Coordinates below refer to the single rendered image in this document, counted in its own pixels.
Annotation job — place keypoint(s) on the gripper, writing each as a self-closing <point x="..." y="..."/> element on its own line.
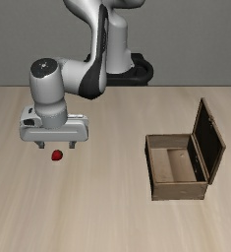
<point x="54" y="133"/>

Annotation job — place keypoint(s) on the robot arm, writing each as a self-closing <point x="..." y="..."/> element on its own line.
<point x="97" y="52"/>

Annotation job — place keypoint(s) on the wooden box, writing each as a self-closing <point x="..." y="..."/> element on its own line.
<point x="176" y="170"/>

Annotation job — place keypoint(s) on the red strawberry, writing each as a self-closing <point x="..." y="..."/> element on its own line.
<point x="57" y="155"/>

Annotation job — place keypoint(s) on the wooden box lid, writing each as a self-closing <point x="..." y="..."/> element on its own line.
<point x="208" y="141"/>

